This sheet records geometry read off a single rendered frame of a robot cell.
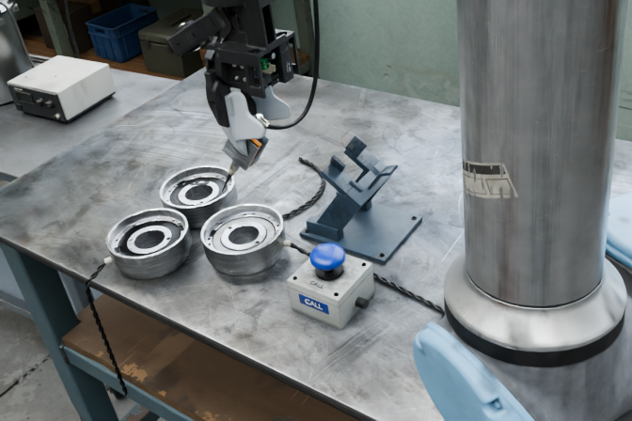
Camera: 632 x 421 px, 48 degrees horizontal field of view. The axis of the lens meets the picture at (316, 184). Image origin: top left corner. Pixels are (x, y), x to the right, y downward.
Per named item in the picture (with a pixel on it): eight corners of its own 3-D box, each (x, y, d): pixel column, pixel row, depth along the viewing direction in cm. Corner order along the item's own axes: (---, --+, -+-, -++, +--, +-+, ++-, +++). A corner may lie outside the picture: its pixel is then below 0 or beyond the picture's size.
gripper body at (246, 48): (263, 105, 80) (244, 0, 73) (206, 93, 84) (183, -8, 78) (303, 77, 85) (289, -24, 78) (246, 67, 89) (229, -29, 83)
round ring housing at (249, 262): (195, 277, 90) (188, 252, 87) (222, 226, 98) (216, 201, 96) (276, 282, 87) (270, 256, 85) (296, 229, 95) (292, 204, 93)
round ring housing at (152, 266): (181, 223, 100) (175, 198, 97) (204, 264, 91) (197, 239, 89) (107, 249, 97) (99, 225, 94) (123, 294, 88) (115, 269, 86)
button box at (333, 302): (291, 309, 83) (285, 277, 80) (325, 273, 87) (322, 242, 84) (350, 335, 78) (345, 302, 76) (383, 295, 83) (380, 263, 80)
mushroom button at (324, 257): (307, 289, 81) (301, 256, 79) (326, 269, 84) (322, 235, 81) (336, 301, 79) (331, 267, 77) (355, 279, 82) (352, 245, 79)
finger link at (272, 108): (290, 150, 89) (274, 87, 84) (252, 141, 92) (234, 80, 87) (303, 136, 91) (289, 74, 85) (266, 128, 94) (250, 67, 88)
